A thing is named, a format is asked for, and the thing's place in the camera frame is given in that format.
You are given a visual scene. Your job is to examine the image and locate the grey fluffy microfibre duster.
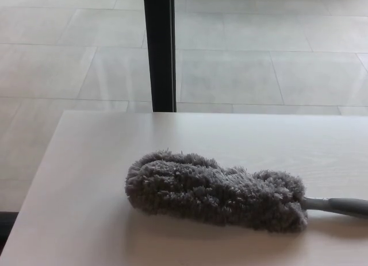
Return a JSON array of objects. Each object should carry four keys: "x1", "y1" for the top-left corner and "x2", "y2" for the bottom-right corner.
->
[{"x1": 125, "y1": 151, "x2": 368, "y2": 234}]

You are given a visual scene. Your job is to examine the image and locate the black vertical frame post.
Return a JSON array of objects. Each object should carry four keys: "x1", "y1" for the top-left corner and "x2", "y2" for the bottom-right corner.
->
[{"x1": 143, "y1": 0, "x2": 178, "y2": 113}]

